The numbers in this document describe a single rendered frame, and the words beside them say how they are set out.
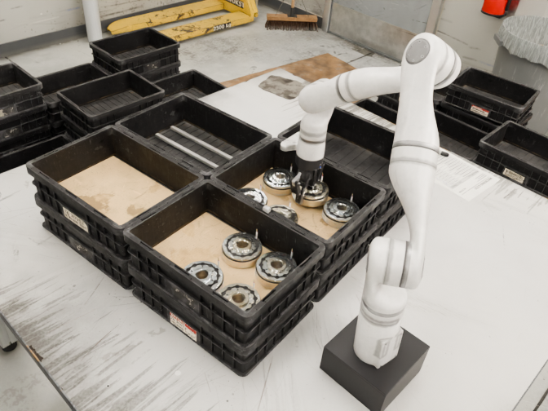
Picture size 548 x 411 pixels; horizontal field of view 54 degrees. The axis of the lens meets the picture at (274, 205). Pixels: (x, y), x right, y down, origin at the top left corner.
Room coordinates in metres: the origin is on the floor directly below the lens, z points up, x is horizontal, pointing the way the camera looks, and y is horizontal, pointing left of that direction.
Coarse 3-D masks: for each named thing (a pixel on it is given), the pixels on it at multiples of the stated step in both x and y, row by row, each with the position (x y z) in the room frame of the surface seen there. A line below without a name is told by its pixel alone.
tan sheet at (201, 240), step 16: (192, 224) 1.09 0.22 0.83; (208, 224) 1.10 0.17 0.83; (224, 224) 1.10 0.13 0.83; (176, 240) 1.02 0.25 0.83; (192, 240) 1.03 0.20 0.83; (208, 240) 1.04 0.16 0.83; (176, 256) 0.96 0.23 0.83; (192, 256) 0.97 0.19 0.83; (208, 256) 0.98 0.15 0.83; (224, 272) 0.92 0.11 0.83; (240, 272) 0.93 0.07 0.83; (256, 288) 0.88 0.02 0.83
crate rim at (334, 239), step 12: (264, 144) 1.37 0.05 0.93; (228, 168) 1.23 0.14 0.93; (336, 168) 1.28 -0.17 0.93; (216, 180) 1.17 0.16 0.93; (360, 180) 1.23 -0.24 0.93; (240, 192) 1.12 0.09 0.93; (384, 192) 1.18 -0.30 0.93; (372, 204) 1.13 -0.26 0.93; (276, 216) 1.04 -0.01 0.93; (360, 216) 1.07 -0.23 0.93; (300, 228) 1.00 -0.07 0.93; (348, 228) 1.03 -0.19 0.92; (324, 240) 0.97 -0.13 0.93; (336, 240) 0.98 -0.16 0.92
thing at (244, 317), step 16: (192, 192) 1.11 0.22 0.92; (224, 192) 1.12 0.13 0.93; (160, 208) 1.03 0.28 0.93; (256, 208) 1.07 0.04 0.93; (288, 224) 1.01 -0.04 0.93; (128, 240) 0.91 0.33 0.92; (160, 256) 0.86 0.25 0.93; (320, 256) 0.93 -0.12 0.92; (176, 272) 0.82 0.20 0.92; (304, 272) 0.87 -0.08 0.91; (192, 288) 0.79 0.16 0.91; (208, 288) 0.78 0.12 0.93; (288, 288) 0.82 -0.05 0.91; (224, 304) 0.74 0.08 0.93; (256, 304) 0.75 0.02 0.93; (240, 320) 0.71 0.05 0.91
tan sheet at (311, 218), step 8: (248, 184) 1.29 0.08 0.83; (256, 184) 1.30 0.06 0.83; (264, 192) 1.26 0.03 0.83; (272, 200) 1.23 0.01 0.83; (280, 200) 1.23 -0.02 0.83; (288, 200) 1.24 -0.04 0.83; (296, 208) 1.20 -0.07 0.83; (304, 208) 1.21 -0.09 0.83; (312, 208) 1.21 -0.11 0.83; (320, 208) 1.21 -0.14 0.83; (304, 216) 1.17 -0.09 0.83; (312, 216) 1.17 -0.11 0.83; (320, 216) 1.18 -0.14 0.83; (304, 224) 1.13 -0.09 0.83; (312, 224) 1.14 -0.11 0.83; (320, 224) 1.14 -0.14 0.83; (320, 232) 1.11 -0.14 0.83; (328, 232) 1.11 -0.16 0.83
